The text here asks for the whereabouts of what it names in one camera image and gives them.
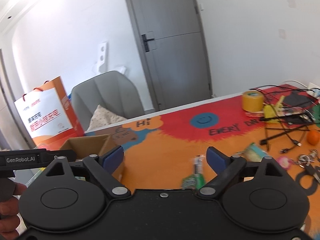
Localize black door handle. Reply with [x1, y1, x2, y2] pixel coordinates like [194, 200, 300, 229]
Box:
[142, 34, 155, 53]

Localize dotted cushion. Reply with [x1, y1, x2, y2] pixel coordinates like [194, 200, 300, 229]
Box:
[86, 105, 126, 132]

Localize small orange fruit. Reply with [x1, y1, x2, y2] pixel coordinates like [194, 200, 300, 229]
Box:
[306, 130, 320, 145]

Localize key ring bunch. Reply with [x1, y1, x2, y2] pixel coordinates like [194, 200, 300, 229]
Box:
[297, 149, 320, 173]

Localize green snack packet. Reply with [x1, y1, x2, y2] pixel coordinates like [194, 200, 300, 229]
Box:
[181, 173, 206, 190]

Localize grey door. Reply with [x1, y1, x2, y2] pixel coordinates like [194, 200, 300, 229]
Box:
[126, 0, 212, 110]

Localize yellow plastic toy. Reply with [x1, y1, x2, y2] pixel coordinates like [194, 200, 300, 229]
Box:
[261, 95, 285, 124]

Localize left hand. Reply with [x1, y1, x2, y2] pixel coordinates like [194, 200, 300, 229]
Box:
[1, 183, 27, 240]

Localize yellow tape roll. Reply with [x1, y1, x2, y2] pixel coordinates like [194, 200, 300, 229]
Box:
[242, 90, 264, 113]

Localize colourful cartoon table mat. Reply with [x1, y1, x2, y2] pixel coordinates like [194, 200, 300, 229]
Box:
[87, 94, 319, 239]

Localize grey chair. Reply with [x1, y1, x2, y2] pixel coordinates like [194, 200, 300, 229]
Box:
[71, 70, 145, 130]

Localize white orange paper bag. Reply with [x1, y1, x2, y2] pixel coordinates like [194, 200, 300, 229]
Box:
[15, 77, 84, 150]

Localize blue snack packet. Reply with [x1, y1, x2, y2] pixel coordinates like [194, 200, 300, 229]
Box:
[236, 143, 268, 162]

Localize black cable bundle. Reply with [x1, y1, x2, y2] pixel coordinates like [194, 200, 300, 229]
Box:
[249, 84, 320, 153]

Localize brown cardboard box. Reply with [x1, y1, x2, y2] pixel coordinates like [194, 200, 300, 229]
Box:
[59, 134, 126, 183]

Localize pink round keychain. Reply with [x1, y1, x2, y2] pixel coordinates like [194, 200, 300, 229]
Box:
[277, 156, 293, 170]

